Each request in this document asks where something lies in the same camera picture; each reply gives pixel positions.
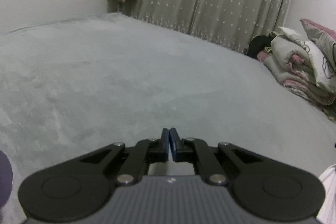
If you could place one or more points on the folded pink and grey quilt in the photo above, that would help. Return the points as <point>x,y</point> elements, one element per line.
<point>288,74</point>

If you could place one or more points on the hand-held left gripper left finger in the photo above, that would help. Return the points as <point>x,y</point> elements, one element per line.
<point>164,145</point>

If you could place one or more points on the pink and grey pillow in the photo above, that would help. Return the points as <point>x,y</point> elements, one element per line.
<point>323,32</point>

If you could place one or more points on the white long-sleeved shirt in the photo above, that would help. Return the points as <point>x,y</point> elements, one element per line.
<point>329,192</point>

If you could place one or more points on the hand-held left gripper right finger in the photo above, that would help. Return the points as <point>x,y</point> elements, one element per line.
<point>173,148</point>

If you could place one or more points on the black bag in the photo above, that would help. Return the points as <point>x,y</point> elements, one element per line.
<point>258,45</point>

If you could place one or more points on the grey bed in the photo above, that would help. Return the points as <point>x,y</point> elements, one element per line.
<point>131,69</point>

